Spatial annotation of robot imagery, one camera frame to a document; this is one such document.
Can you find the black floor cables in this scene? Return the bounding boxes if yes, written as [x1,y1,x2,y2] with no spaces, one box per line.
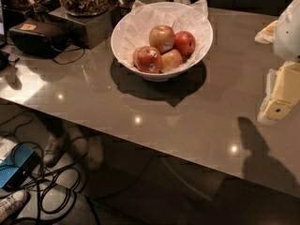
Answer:
[0,111,101,225]

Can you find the white ceramic bowl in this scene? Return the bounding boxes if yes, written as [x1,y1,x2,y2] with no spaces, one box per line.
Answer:
[110,1,214,83]

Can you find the red apple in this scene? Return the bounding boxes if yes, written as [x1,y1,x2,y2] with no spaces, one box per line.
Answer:
[174,31,196,56]
[133,46,162,74]

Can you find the blue box on floor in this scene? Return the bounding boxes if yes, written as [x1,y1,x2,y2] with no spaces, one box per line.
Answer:
[0,145,38,190]

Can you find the black device with label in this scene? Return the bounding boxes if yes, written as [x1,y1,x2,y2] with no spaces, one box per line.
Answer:
[8,19,69,58]

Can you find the right red apple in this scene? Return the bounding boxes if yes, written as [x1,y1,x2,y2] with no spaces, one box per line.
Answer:
[174,31,196,56]

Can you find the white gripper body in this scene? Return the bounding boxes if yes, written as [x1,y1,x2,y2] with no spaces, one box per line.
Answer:
[273,0,300,62]

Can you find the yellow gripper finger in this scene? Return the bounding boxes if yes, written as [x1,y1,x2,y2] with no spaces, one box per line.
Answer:
[254,21,278,44]
[258,61,300,125]

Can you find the white sneaker bottom left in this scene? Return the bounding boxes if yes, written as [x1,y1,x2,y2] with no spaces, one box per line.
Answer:
[0,190,28,223]

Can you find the front left red apple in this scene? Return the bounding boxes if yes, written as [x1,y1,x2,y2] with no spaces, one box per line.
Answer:
[133,46,162,74]

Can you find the black cable on table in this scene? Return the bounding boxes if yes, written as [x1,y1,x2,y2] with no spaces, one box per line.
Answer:
[51,46,86,66]

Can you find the white paper bowl liner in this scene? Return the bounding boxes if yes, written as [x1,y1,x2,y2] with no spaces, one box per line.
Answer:
[117,0,212,70]

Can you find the white shoe under table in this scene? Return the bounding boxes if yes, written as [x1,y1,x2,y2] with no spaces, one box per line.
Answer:
[43,133,69,167]

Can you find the yellow-red apple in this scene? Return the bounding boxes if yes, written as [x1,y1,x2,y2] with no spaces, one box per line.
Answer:
[161,49,183,73]
[149,25,175,53]

